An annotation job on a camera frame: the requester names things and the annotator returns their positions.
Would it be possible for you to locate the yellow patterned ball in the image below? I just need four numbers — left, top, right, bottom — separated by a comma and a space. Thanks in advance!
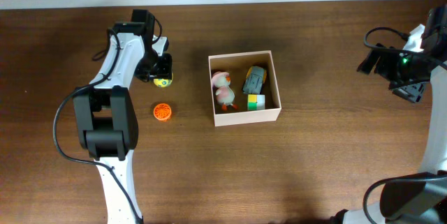
153, 78, 173, 88

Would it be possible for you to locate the orange ridged disc toy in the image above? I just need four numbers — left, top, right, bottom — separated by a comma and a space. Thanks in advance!
153, 103, 173, 121

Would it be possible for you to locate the white pink duck toy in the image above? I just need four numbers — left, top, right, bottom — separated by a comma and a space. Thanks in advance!
212, 71, 238, 111

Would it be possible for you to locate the grey toy car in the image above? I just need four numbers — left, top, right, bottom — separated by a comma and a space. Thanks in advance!
242, 66, 267, 95

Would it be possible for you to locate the pastel puzzle cube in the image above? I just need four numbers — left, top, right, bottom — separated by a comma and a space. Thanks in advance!
247, 94, 265, 111

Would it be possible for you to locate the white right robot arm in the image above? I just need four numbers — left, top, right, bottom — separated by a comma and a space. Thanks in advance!
329, 5, 446, 224

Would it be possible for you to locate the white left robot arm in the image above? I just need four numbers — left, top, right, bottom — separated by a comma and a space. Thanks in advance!
73, 9, 173, 223

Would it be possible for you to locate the pink open box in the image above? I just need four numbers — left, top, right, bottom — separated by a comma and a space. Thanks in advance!
208, 51, 281, 126

